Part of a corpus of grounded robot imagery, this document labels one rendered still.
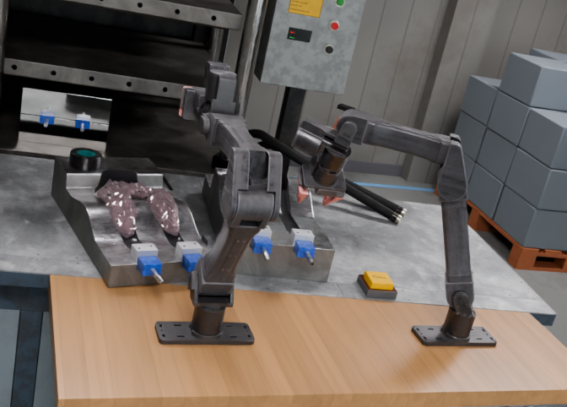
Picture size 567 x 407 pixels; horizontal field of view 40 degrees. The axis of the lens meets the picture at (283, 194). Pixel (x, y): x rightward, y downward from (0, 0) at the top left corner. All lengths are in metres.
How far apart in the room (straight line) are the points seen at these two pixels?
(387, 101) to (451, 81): 0.45
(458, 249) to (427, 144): 0.25
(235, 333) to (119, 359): 0.26
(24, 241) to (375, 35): 3.66
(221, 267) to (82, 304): 0.33
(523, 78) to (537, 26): 1.11
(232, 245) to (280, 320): 0.35
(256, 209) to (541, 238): 3.37
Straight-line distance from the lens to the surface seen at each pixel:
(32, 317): 1.89
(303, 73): 2.65
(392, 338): 1.79
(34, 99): 2.53
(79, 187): 2.03
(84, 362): 1.50
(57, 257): 1.84
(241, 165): 1.34
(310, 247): 1.85
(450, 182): 1.68
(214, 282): 1.54
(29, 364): 1.96
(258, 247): 1.82
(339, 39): 2.65
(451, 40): 5.34
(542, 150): 4.51
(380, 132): 1.67
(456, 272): 1.77
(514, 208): 4.66
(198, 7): 2.48
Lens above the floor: 1.65
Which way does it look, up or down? 20 degrees down
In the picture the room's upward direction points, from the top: 13 degrees clockwise
